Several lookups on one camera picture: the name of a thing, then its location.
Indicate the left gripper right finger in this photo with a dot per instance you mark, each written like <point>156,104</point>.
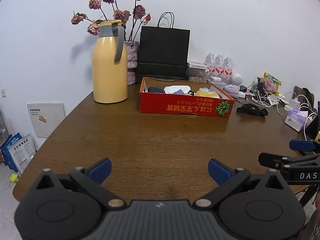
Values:
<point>229,181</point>

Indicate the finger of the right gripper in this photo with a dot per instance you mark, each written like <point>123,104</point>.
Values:
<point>273,161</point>
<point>304,145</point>

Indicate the white round speaker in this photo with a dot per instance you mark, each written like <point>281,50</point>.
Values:
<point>236,79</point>

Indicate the yellow white plush toy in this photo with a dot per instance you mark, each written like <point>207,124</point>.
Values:
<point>209,94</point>

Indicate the yellow thermos jug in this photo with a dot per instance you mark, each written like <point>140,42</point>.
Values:
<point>109,64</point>

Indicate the black cloth glove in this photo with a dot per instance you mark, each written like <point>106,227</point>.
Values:
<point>252,110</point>

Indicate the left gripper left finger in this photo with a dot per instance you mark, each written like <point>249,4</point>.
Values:
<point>89,181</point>

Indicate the water bottle left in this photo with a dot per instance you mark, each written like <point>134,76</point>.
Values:
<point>209,62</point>

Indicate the water bottle right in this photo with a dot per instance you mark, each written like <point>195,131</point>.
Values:
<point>227,70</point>

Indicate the white purple gift box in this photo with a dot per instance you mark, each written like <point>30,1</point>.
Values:
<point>297,119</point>

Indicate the purple knitted cloth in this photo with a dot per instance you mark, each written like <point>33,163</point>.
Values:
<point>181,92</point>

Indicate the black paper shopping bag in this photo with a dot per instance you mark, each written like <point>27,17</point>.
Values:
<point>163,52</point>

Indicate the bubble wrap packet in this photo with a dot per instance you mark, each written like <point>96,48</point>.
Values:
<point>204,89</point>

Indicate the lilac fluffy scrunchie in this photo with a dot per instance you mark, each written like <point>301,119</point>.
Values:
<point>232,90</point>

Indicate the navy blue pouch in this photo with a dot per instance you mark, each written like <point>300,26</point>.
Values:
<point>156,90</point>

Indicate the snack bag pink yellow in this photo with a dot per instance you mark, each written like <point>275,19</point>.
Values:
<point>271,84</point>

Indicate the water bottle middle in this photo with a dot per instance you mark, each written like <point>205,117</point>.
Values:
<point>219,68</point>

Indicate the water bottle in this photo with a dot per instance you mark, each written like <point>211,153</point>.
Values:
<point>227,70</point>
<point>219,68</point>
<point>209,62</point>

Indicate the dried pink rose bouquet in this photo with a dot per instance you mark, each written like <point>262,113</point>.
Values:
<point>138,15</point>

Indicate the white cloth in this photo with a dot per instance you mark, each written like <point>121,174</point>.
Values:
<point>173,88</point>

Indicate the red cardboard box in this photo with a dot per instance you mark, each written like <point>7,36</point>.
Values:
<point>183,104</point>

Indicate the clear cereal container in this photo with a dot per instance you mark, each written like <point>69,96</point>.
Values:
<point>197,75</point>

